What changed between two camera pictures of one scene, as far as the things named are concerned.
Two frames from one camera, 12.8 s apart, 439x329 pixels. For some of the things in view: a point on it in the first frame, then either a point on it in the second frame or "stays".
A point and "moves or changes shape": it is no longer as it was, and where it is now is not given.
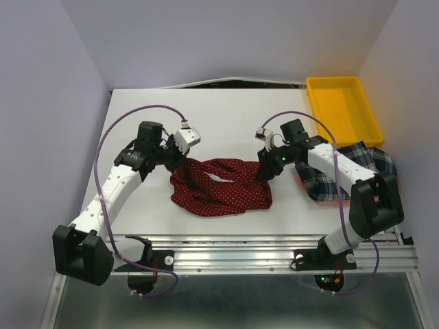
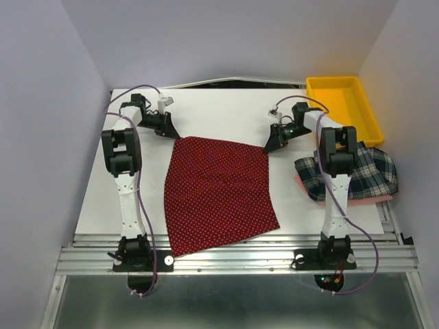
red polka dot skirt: (193, 192) moves or changes shape
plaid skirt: (321, 186) stays
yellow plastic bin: (341, 104) stays
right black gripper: (267, 168) to (276, 140)
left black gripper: (180, 158) to (166, 127)
